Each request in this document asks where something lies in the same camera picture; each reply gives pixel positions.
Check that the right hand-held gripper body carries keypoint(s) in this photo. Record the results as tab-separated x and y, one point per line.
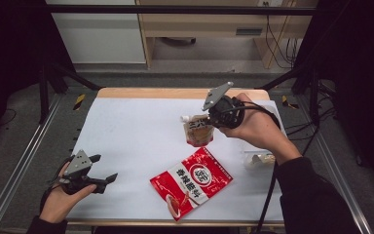
227	112

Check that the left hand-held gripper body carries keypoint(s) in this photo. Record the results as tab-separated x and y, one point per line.
78	169

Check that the spouted sauce pouch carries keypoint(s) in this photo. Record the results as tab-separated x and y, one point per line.
198	133

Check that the clear plastic container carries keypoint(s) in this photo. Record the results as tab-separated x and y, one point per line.
250	162

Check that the red and white food packet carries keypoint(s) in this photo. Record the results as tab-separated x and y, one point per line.
191	182

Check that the person's right hand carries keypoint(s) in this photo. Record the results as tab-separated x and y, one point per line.
259	126

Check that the person's left hand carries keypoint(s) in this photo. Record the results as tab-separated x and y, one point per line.
58	204

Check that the white table mat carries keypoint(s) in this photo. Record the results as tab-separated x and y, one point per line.
142	136

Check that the wooden table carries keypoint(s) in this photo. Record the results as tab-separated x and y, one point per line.
162	93

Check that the yellow and black tape piece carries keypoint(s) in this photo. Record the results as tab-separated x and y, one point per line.
79	101
287	102

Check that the black metal stand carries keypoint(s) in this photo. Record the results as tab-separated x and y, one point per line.
44	94
313	94

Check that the wooden desk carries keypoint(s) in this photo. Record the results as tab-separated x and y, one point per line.
204	22

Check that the white cabinet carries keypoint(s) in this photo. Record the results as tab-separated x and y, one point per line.
100	35

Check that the black curtain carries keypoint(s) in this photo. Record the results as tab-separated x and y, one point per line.
9	48
360	65

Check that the aluminium rail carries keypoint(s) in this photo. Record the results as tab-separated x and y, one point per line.
337	169
22	159

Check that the black horizontal frame bar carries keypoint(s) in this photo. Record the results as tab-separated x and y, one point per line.
175	9

